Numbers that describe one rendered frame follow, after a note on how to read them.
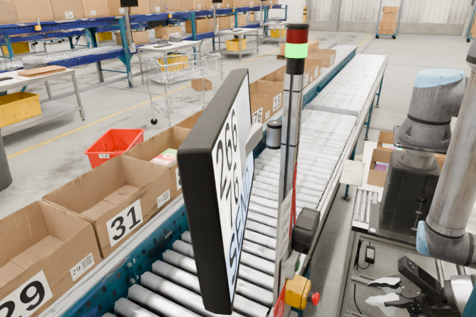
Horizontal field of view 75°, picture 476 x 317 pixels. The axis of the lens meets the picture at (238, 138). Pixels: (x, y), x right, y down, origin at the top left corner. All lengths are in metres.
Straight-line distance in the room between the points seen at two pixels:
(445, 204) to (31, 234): 1.34
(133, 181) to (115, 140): 2.53
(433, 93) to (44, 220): 1.51
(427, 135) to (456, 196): 0.49
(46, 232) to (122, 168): 0.41
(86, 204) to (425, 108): 1.41
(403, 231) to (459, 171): 0.74
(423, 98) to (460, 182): 0.51
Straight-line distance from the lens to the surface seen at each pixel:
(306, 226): 1.00
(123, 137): 4.03
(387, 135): 2.42
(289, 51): 0.74
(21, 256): 1.40
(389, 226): 1.59
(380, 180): 1.89
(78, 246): 1.16
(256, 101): 2.39
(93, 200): 1.53
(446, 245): 1.02
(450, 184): 0.92
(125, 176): 1.61
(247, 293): 1.26
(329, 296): 2.26
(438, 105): 1.35
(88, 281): 1.20
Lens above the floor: 1.72
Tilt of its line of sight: 25 degrees down
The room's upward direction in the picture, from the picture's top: 1 degrees counter-clockwise
